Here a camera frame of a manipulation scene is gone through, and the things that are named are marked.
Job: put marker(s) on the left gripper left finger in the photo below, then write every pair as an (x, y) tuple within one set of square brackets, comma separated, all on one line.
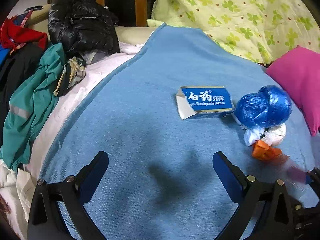
[(45, 218)]

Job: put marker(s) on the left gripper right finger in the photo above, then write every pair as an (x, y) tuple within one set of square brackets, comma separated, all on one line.
[(276, 218)]

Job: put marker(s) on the orange plastic bag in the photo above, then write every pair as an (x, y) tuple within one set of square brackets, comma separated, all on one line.
[(263, 152)]

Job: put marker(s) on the blue plastic bag wad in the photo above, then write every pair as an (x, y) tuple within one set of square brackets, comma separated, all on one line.
[(270, 106)]

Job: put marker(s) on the blue toothpaste box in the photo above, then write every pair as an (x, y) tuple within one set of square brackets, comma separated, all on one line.
[(203, 102)]

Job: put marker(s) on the light blue face mask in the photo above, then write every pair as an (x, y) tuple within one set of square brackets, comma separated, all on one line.
[(250, 135)]

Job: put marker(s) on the white bed sheet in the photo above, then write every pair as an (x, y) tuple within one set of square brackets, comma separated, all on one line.
[(17, 188)]

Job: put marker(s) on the teal garment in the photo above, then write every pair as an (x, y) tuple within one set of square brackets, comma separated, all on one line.
[(30, 106)]

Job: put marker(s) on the magenta pillow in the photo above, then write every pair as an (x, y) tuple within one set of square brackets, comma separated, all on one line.
[(297, 72)]

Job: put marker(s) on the blue towel blanket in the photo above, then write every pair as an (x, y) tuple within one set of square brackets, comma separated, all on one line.
[(160, 183)]

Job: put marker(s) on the red garment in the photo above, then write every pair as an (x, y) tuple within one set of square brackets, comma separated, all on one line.
[(14, 34)]

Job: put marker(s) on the green clover quilt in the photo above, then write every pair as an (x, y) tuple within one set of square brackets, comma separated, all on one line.
[(258, 30)]

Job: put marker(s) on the black puffer jacket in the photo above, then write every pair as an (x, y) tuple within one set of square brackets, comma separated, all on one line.
[(82, 26)]

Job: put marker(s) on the wooden cabinet column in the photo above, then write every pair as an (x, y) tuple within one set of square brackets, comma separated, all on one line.
[(129, 13)]

